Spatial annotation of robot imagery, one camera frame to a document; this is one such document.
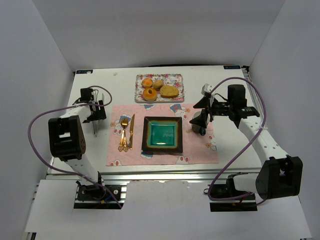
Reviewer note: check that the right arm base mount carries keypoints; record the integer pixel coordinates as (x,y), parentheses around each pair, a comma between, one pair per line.
(229,199)

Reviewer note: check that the teal square plate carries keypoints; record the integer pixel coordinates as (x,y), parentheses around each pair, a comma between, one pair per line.
(162,134)

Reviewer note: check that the round glazed bun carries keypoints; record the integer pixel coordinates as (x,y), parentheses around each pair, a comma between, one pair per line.
(147,82)

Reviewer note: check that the gold fork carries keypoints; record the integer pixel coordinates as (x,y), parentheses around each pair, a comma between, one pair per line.
(123,143)

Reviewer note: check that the pale ridged bun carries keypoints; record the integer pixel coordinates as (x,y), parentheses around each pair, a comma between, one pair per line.
(157,84)

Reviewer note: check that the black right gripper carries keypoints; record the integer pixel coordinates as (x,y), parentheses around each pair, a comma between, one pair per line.
(209,111)

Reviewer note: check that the gold knife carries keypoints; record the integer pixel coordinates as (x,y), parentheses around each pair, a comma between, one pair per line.
(131,131)

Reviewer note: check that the floral rectangular tray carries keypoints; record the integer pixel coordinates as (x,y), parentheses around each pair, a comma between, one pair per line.
(172,79)

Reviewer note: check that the brown bread slice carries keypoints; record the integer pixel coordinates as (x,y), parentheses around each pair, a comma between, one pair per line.
(168,91)

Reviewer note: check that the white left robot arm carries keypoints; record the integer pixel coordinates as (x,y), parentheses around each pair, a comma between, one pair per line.
(66,137)

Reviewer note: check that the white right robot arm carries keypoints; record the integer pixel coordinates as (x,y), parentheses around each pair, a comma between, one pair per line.
(280,174)

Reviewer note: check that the pink bunny placemat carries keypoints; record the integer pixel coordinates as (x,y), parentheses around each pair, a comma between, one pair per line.
(197,149)

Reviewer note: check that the ring donut bread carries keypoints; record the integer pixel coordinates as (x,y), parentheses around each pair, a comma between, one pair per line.
(149,94)

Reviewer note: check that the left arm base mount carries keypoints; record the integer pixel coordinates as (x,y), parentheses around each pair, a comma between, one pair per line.
(91,198)

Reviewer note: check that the steel serving tongs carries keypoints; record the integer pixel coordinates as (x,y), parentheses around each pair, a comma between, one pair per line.
(96,123)

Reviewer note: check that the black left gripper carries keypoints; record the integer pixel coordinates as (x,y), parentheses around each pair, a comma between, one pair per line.
(97,116)

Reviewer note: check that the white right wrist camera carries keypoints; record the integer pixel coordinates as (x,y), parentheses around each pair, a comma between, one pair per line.
(206,89)

